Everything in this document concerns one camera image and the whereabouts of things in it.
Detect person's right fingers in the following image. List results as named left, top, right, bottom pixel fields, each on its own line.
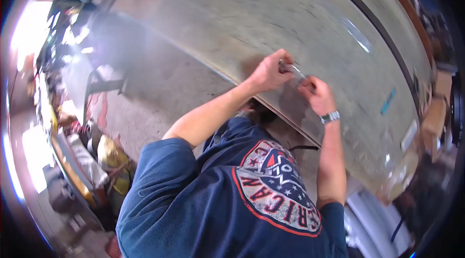
left=297, top=76, right=322, bottom=96

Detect person's left fingers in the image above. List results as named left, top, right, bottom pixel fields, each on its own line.
left=271, top=49, right=295, bottom=83

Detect cardboard boxes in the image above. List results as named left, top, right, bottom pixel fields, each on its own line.
left=419, top=70, right=453, bottom=161

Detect dark metal stand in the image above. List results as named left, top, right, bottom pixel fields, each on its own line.
left=82, top=68, right=128, bottom=125

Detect small clear plastic packet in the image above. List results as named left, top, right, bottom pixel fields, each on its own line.
left=279, top=60, right=309, bottom=85

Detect person's right hand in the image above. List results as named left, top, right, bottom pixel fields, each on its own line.
left=297, top=76, right=338, bottom=117

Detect white rectangular label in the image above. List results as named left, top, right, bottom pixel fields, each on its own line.
left=400, top=119, right=419, bottom=152

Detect white rolls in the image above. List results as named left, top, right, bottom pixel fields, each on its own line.
left=343, top=185, right=414, bottom=258

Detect black strap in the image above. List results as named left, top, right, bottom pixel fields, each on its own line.
left=287, top=143, right=320, bottom=152

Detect yellow bag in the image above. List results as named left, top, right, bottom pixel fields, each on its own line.
left=97, top=134, right=133, bottom=196

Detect blue tape strip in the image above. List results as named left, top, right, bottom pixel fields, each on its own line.
left=380, top=87, right=396, bottom=116

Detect cluttered workbench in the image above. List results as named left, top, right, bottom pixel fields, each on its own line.
left=33, top=4, right=110, bottom=208

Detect clear plastic strip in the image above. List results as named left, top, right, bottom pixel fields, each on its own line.
left=341, top=17, right=372, bottom=54

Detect person's left hand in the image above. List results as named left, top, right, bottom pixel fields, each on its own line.
left=248, top=49, right=295, bottom=94

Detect long black strip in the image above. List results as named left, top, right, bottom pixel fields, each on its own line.
left=309, top=0, right=421, bottom=113

